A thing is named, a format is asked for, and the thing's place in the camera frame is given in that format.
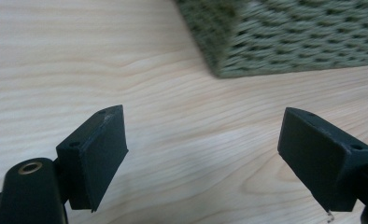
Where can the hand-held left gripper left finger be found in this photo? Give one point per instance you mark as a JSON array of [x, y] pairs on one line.
[[95, 155]]

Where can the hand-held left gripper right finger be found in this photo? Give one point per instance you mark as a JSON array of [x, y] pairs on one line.
[[319, 155]]

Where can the green woven basket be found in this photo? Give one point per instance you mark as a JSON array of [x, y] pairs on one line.
[[281, 34]]

